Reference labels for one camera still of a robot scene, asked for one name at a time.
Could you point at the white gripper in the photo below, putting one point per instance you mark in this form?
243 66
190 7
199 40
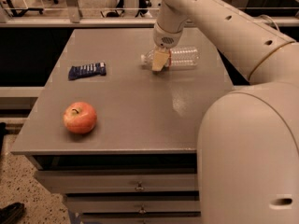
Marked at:
164 37

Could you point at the clear plastic water bottle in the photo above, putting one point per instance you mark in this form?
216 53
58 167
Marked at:
179 57

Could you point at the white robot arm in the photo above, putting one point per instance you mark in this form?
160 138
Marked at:
247 148

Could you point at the blue striped snack packet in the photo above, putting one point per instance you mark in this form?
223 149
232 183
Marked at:
87 70

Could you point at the grey drawer cabinet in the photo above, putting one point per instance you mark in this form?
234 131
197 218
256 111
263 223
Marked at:
144 120

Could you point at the metal railing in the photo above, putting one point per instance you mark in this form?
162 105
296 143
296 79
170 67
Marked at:
93 9

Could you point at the red apple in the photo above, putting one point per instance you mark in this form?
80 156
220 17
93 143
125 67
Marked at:
80 118

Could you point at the top grey drawer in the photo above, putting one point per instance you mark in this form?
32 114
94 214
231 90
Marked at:
116 181

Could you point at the grey drawer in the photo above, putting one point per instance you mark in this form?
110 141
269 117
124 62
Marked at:
116 181
133 204
141 219

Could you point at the middle grey drawer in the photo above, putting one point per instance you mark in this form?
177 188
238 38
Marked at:
133 204

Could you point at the bottom grey drawer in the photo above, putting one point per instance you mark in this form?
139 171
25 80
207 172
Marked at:
141 219

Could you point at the black shoe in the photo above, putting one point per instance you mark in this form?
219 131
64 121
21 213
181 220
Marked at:
12 213

